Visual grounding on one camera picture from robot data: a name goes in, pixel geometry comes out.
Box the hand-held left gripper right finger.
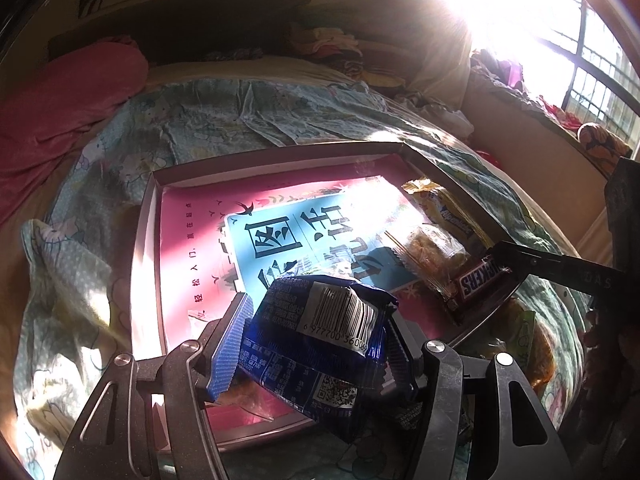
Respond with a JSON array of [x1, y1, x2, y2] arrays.
[[382, 310, 571, 480]]

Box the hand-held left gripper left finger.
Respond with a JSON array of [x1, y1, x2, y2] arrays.
[[52, 291, 256, 480]]

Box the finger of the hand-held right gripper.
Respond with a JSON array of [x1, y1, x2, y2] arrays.
[[487, 241, 628, 296]]

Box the brown chocolate bar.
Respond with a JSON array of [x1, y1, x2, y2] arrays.
[[440, 255, 513, 326]]

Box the dark blue snack packet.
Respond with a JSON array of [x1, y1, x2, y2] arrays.
[[237, 272, 418, 443]]

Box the pink cardboard box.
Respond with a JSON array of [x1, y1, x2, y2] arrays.
[[127, 142, 526, 453]]

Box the clear packet of fried snacks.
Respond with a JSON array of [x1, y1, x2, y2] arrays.
[[382, 225, 471, 306]]

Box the person's right hand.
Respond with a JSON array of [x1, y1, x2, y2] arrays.
[[582, 310, 626, 391]]

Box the orange floral pillow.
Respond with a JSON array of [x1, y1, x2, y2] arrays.
[[577, 122, 633, 171]]

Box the orange and green snack packet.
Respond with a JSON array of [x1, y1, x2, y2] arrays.
[[492, 300, 556, 396]]

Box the beige window bench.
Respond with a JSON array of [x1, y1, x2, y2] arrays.
[[462, 80, 613, 226]]

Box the yellow snack packet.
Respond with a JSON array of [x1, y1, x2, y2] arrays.
[[402, 177, 493, 251]]

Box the barred window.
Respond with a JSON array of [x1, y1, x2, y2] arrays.
[[525, 0, 640, 151]]

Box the cartoon printed quilt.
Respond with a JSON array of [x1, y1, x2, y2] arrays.
[[15, 77, 596, 480]]

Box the clothes on window bench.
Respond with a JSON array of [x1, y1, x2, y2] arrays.
[[470, 47, 586, 131]]

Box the white crumpled clothes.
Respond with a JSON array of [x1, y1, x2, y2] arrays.
[[395, 90, 476, 141]]

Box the beige curtain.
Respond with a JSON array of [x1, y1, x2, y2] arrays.
[[410, 35, 473, 111]]

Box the tan bed sheet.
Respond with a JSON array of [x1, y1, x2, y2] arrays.
[[0, 55, 601, 461]]

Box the pink blanket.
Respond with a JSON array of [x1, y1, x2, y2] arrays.
[[0, 35, 151, 221]]

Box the pile of clothes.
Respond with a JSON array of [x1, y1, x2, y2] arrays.
[[287, 25, 416, 96]]

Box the dark headboard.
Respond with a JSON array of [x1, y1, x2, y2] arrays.
[[47, 2, 311, 68]]

